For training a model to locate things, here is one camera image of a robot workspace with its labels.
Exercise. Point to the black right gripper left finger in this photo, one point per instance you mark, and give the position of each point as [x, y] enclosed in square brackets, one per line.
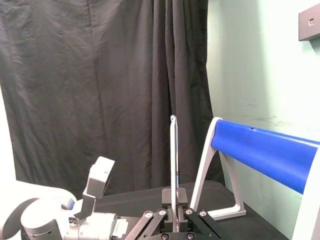
[167, 200]

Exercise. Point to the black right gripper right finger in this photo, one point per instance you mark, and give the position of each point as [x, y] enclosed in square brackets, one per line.
[182, 200]

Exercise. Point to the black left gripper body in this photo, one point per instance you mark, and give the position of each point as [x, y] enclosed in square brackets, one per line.
[131, 222]

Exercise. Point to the thin glass thermometer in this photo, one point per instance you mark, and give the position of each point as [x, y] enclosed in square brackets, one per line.
[173, 155]

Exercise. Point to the blue and white tube rack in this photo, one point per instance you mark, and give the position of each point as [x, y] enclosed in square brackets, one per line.
[262, 147]

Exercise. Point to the black table cloth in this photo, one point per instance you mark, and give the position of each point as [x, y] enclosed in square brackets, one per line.
[140, 200]

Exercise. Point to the black curtain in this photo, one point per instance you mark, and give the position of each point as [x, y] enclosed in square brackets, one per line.
[100, 87]

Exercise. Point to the black wall box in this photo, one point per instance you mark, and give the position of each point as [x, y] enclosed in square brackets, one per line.
[308, 23]

